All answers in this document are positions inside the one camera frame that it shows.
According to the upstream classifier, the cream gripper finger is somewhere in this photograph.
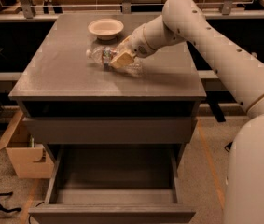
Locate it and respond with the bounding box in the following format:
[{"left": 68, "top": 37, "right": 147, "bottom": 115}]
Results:
[
  {"left": 110, "top": 51, "right": 134, "bottom": 69},
  {"left": 119, "top": 36, "right": 130, "bottom": 46}
]

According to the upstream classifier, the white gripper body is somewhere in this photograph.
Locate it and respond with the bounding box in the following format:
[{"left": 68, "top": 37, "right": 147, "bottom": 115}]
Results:
[{"left": 127, "top": 25, "right": 156, "bottom": 58}]

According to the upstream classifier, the clear plastic water bottle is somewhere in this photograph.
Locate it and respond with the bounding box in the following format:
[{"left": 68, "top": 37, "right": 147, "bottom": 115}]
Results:
[{"left": 86, "top": 46, "right": 143, "bottom": 77}]

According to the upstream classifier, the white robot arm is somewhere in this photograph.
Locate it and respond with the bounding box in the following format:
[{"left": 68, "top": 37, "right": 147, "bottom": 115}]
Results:
[{"left": 110, "top": 0, "right": 264, "bottom": 224}]

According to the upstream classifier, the grey drawer cabinet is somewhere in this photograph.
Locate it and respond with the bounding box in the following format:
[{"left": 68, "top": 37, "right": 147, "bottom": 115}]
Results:
[{"left": 9, "top": 14, "right": 205, "bottom": 158}]

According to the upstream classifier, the grey top drawer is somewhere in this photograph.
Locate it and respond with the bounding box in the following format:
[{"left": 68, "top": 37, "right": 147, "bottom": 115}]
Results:
[{"left": 23, "top": 118, "right": 197, "bottom": 145}]

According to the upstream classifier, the open grey middle drawer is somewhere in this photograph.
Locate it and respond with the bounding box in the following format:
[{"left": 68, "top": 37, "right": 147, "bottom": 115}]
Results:
[{"left": 29, "top": 145, "right": 195, "bottom": 224}]

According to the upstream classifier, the white bowl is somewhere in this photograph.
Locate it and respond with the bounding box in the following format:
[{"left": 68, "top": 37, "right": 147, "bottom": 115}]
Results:
[{"left": 88, "top": 19, "right": 124, "bottom": 40}]

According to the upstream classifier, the black power adapter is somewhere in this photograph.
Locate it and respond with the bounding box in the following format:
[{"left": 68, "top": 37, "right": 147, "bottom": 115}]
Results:
[{"left": 224, "top": 142, "right": 233, "bottom": 152}]

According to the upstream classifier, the open cardboard box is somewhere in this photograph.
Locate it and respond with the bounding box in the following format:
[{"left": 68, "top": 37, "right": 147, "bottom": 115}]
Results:
[{"left": 0, "top": 110, "right": 54, "bottom": 179}]

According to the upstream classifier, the metal railing frame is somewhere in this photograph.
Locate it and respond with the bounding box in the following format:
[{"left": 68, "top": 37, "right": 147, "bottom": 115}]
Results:
[{"left": 0, "top": 0, "right": 264, "bottom": 24}]

